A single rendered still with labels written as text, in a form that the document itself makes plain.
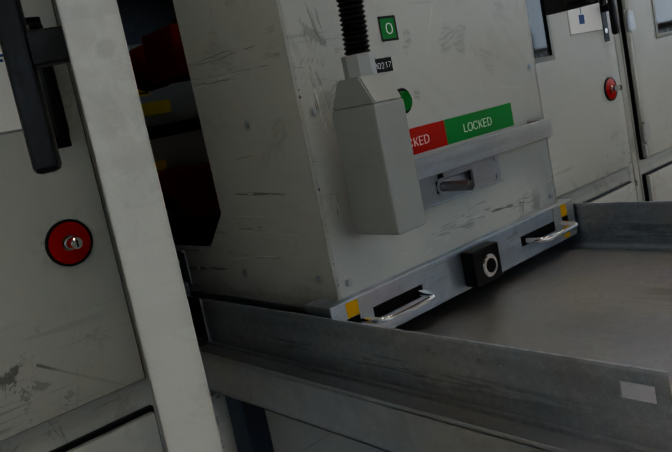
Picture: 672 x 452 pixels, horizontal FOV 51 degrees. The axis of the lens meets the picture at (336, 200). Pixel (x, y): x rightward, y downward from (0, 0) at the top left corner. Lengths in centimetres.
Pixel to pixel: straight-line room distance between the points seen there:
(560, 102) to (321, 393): 108
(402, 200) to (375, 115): 10
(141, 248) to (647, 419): 40
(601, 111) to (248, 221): 114
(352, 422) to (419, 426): 11
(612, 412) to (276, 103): 50
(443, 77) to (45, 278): 58
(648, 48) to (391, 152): 146
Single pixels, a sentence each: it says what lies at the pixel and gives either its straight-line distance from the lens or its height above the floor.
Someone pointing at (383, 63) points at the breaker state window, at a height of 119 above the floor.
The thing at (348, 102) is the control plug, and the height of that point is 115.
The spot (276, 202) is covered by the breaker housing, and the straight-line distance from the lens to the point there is 90.
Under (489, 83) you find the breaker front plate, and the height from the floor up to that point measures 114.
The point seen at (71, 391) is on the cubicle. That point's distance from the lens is 98.
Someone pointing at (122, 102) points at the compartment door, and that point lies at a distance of 40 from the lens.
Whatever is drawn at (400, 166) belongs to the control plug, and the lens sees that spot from 77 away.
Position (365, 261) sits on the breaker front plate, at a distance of 88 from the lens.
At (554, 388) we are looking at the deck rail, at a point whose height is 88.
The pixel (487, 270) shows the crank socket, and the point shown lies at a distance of 100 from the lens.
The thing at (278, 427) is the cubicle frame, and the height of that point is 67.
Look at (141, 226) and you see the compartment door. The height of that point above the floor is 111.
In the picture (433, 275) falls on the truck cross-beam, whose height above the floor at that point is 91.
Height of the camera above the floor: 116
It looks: 8 degrees down
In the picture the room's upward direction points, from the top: 11 degrees counter-clockwise
